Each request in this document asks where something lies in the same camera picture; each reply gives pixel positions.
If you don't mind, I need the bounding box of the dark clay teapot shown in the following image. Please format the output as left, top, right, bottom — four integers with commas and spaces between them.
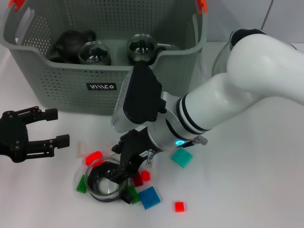
50, 29, 97, 64

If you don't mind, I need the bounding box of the green building brick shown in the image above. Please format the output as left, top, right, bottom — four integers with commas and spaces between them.
127, 185, 141, 205
75, 174, 87, 193

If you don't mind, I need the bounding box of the grey perforated storage bin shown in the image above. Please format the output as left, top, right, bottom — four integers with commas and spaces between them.
0, 0, 209, 116

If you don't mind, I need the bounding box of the glass teapot with black handle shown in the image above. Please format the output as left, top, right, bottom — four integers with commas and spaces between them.
212, 28, 266, 79

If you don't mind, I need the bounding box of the teal square building brick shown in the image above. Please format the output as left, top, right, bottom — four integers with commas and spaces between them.
171, 146, 193, 169

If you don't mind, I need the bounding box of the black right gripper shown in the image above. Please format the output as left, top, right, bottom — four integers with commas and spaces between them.
110, 126, 157, 185

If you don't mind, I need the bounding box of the glass teacup with black base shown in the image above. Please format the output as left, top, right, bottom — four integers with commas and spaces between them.
77, 40, 112, 66
84, 155, 134, 204
125, 34, 167, 65

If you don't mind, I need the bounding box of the blue square building brick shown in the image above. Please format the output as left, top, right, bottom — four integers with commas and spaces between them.
137, 186, 161, 210

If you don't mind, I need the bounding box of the right arm gripper cable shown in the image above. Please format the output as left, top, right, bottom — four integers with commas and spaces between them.
146, 136, 209, 168

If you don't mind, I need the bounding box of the red building brick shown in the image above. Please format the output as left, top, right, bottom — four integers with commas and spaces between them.
85, 150, 103, 166

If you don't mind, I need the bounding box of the thin grey background cable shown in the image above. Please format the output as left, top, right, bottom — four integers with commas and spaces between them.
260, 0, 274, 30

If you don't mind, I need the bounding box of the right wrist camera housing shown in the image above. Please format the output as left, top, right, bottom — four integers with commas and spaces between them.
111, 62, 167, 133

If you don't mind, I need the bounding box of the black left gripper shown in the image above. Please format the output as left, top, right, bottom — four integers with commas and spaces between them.
0, 106, 70, 163

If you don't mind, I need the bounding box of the orange bin handle clip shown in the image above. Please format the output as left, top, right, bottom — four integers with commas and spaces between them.
9, 0, 26, 11
197, 0, 209, 15

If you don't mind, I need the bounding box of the dark red long brick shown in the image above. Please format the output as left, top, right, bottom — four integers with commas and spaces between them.
132, 171, 144, 188

